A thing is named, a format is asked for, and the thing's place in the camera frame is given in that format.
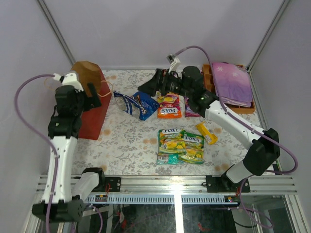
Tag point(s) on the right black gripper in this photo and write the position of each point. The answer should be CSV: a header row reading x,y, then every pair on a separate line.
x,y
155,84

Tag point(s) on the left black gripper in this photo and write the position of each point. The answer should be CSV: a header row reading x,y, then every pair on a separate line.
x,y
88,97

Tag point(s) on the purple star cloth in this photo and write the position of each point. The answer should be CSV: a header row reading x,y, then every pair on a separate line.
x,y
232,84

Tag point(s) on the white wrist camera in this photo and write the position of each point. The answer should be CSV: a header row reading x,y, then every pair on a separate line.
x,y
69,78
174,62

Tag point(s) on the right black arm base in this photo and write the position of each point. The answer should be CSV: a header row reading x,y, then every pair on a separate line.
x,y
222,184

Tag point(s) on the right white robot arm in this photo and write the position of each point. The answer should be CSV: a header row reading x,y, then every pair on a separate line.
x,y
261,145

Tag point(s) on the wooden compartment tray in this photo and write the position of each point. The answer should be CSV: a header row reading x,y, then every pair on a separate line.
x,y
209,85

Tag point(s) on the floral table mat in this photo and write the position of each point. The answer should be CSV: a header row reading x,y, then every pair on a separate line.
x,y
129,146

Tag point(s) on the green snack package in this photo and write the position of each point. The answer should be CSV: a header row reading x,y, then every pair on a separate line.
x,y
170,146

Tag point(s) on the aluminium front rail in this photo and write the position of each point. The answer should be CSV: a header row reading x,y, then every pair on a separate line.
x,y
148,184

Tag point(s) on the blue slotted cable duct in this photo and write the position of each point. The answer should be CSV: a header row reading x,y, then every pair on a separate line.
x,y
159,199

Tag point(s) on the blue Doritos chip bag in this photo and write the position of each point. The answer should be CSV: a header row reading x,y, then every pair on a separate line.
x,y
139,105

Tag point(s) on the red paper bag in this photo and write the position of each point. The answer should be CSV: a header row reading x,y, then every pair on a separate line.
x,y
88,125

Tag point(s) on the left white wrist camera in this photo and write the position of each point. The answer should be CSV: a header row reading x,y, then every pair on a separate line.
x,y
69,78

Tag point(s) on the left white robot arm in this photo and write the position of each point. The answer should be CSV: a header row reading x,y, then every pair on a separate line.
x,y
62,202

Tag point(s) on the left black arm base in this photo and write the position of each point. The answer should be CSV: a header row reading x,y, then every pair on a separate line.
x,y
108,184

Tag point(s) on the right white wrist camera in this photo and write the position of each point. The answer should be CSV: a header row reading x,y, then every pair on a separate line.
x,y
174,62

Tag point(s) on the yellow snack bar packet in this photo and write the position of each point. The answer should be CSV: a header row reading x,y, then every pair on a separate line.
x,y
209,137

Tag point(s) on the orange snack package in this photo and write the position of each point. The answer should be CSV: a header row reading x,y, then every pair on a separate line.
x,y
169,106

